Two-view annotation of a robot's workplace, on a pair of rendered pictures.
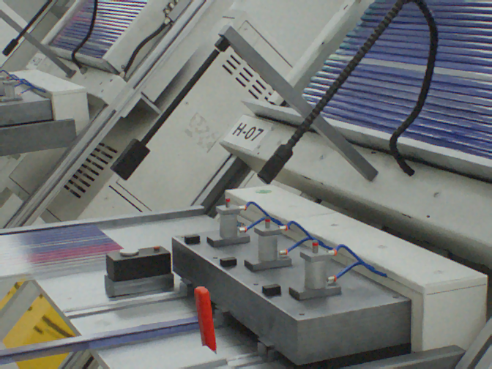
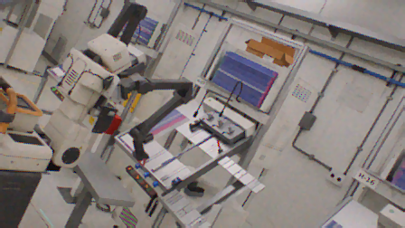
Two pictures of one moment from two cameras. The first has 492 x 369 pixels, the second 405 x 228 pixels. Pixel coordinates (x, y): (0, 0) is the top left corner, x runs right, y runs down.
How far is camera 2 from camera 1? 1.72 m
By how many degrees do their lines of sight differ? 25
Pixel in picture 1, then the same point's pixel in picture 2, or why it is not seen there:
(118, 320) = (196, 137)
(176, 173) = (168, 66)
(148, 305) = (199, 132)
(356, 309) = (237, 134)
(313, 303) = (230, 134)
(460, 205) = (249, 110)
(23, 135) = (133, 69)
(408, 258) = (242, 120)
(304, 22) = not seen: outside the picture
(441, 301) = (249, 129)
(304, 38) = not seen: outside the picture
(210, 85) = (173, 42)
